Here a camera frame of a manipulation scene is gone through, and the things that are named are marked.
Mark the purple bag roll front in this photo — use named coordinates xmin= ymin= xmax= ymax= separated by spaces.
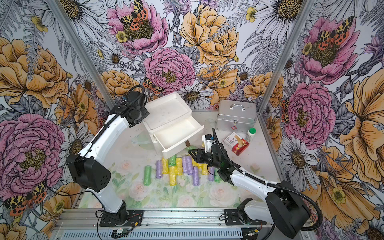
xmin=193 ymin=167 xmax=200 ymax=186

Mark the silver aluminium case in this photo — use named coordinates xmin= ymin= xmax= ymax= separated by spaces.
xmin=216 ymin=100 xmax=257 ymax=133

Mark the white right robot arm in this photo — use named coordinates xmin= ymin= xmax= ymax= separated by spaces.
xmin=189 ymin=134 xmax=324 ymax=239

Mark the white bottle green cap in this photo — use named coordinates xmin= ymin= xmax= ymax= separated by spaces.
xmin=246 ymin=128 xmax=256 ymax=143

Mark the green bag roll far left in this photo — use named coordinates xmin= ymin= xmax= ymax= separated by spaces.
xmin=143 ymin=166 xmax=152 ymax=186

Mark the purple bag roll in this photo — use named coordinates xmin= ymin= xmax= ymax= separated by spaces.
xmin=186 ymin=155 xmax=194 ymax=176
xmin=193 ymin=167 xmax=200 ymax=186
xmin=155 ymin=160 xmax=163 ymax=179
xmin=182 ymin=156 xmax=190 ymax=175
xmin=208 ymin=167 xmax=215 ymax=182

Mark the green bag roll centre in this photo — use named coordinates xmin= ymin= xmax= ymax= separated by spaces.
xmin=169 ymin=155 xmax=177 ymax=166

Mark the yellow bag roll tilted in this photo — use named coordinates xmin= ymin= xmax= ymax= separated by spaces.
xmin=192 ymin=160 xmax=203 ymax=169

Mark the purple bag roll back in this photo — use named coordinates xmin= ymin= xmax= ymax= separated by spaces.
xmin=186 ymin=155 xmax=194 ymax=176

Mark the yellow bag roll left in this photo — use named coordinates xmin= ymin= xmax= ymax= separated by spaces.
xmin=162 ymin=158 xmax=170 ymax=175

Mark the yellow bag roll right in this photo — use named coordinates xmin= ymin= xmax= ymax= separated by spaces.
xmin=200 ymin=164 xmax=209 ymax=175

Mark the aluminium front rail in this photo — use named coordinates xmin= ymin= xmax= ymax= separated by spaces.
xmin=50 ymin=206 xmax=287 ymax=240

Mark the white top drawer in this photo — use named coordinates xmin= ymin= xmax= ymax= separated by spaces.
xmin=149 ymin=116 xmax=205 ymax=159

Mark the green bag roll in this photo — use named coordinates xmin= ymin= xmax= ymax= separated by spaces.
xmin=169 ymin=155 xmax=177 ymax=166
xmin=214 ymin=175 xmax=222 ymax=183
xmin=143 ymin=166 xmax=152 ymax=186

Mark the green bag roll right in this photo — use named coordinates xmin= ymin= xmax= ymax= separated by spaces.
xmin=214 ymin=175 xmax=222 ymax=183

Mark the white plastic drawer cabinet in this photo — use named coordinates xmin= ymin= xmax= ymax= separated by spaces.
xmin=142 ymin=92 xmax=193 ymax=151

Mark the red white small box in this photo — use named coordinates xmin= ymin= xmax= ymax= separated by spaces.
xmin=224 ymin=132 xmax=250 ymax=156

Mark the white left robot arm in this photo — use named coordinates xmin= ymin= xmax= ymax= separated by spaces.
xmin=66 ymin=85 xmax=149 ymax=226

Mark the yellow bag roll centre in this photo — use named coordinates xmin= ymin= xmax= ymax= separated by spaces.
xmin=176 ymin=158 xmax=184 ymax=176

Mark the yellow bag roll front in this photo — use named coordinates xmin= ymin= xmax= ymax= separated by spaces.
xmin=169 ymin=166 xmax=177 ymax=186

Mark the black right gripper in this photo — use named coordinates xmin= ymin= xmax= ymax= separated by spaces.
xmin=188 ymin=148 xmax=221 ymax=170

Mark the floral table mat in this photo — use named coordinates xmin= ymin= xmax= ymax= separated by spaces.
xmin=108 ymin=162 xmax=264 ymax=209

